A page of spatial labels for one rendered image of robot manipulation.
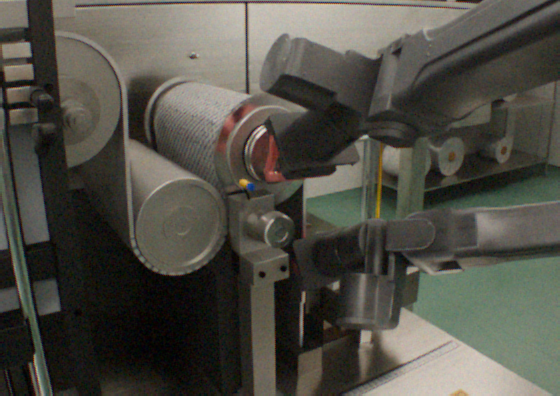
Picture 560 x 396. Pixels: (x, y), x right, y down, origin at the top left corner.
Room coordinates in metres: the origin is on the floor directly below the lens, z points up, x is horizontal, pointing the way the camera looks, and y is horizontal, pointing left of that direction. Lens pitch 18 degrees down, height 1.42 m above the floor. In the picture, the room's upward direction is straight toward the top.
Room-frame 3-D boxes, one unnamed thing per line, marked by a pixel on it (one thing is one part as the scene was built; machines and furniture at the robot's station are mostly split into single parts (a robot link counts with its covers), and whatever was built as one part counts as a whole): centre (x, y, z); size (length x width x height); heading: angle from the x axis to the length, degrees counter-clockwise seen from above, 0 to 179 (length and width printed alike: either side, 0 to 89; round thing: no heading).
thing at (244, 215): (0.63, 0.03, 1.05); 0.06 x 0.05 x 0.31; 33
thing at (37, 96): (0.39, 0.18, 1.37); 0.05 x 0.01 x 0.01; 33
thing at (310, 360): (0.82, 0.04, 0.92); 0.28 x 0.04 x 0.04; 33
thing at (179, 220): (0.72, 0.19, 1.18); 0.26 x 0.12 x 0.12; 33
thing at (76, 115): (0.48, 0.19, 1.34); 0.06 x 0.03 x 0.03; 33
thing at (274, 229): (0.60, 0.01, 1.18); 0.04 x 0.02 x 0.04; 123
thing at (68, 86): (0.53, 0.22, 1.34); 0.06 x 0.06 x 0.06; 33
